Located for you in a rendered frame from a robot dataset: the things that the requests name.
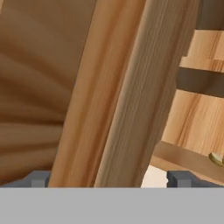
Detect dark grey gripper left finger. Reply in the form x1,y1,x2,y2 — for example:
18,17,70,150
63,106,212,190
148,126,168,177
0,170,51,188

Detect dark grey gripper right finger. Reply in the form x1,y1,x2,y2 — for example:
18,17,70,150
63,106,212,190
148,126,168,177
166,170,224,188

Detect gold-lidded jam jar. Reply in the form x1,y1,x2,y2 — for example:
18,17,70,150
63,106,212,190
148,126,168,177
207,151,224,168

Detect wooden cabinet with shelf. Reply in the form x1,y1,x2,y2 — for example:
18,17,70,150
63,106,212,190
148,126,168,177
141,0,224,188

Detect wooden cabinet door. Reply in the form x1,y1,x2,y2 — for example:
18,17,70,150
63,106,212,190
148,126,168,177
0,0,203,188

